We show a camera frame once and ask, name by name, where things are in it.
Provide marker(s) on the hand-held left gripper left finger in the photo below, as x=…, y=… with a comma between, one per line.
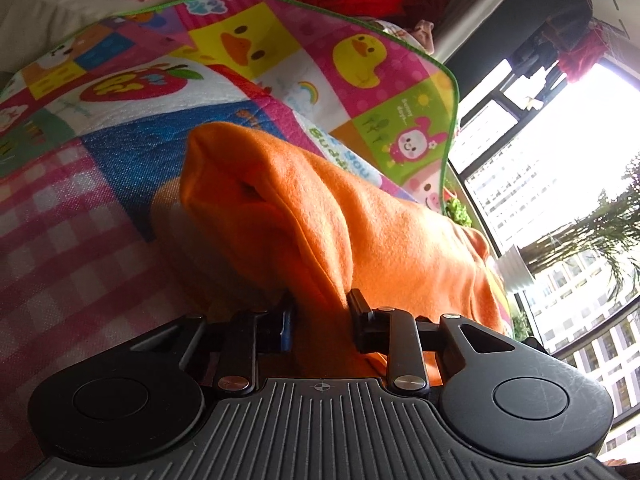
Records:
x=285, y=329

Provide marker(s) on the colourful cartoon printed play mat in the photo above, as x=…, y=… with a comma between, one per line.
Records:
x=150, y=125

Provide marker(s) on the green potted palm plant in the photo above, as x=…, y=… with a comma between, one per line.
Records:
x=607, y=225

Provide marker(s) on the small pink cloth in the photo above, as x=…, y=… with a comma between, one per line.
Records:
x=422, y=32

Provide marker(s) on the hanging red cloth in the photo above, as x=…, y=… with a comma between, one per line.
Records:
x=582, y=55

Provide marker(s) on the white ribbed plant pot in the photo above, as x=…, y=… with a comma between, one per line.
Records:
x=515, y=270

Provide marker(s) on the small green leafy plant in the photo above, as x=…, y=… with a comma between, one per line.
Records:
x=459, y=210

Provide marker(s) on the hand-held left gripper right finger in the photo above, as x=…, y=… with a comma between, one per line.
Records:
x=358, y=313

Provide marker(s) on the orange fleece garment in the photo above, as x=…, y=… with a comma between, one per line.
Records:
x=350, y=220

